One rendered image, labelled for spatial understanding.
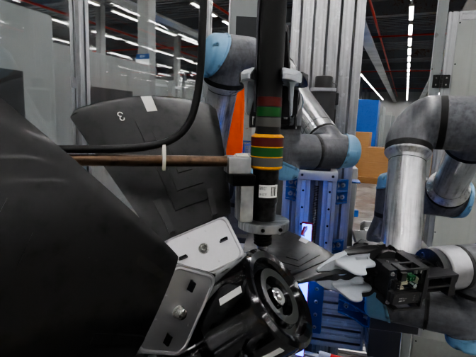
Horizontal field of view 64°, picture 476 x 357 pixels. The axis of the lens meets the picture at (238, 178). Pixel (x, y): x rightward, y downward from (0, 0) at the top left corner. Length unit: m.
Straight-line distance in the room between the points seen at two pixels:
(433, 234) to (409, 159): 1.53
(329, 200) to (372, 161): 8.46
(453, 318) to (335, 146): 0.38
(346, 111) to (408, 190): 0.63
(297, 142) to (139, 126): 0.33
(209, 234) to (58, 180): 0.24
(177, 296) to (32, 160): 0.19
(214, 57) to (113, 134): 0.52
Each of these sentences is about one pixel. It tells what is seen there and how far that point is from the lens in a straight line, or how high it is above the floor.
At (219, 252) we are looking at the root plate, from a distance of 0.49.
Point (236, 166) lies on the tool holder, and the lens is 0.48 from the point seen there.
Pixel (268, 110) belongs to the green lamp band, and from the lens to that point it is 0.49.
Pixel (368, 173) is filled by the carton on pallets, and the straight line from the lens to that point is 9.80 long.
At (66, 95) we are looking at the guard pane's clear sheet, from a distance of 1.22.
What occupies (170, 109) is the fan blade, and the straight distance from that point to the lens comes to 0.60.
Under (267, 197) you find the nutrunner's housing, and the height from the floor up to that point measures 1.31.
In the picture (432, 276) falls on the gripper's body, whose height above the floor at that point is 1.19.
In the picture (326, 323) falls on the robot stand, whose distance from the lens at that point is 1.37.
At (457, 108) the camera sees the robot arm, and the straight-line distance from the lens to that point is 0.89.
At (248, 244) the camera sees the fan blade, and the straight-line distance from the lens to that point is 0.69.
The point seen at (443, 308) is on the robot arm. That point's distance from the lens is 0.79.
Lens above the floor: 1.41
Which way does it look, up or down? 9 degrees down
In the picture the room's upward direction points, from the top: 2 degrees clockwise
